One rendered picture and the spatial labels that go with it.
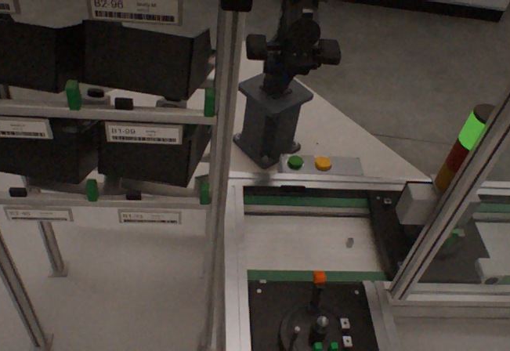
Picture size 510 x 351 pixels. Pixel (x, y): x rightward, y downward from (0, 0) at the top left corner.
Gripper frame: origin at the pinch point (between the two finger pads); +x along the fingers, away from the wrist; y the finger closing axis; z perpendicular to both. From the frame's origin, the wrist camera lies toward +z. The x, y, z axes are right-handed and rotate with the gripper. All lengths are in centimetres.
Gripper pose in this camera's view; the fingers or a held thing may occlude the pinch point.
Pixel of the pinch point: (288, 70)
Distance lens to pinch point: 107.4
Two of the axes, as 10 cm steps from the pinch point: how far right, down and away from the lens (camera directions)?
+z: 0.5, 7.5, -6.6
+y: 9.9, 0.4, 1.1
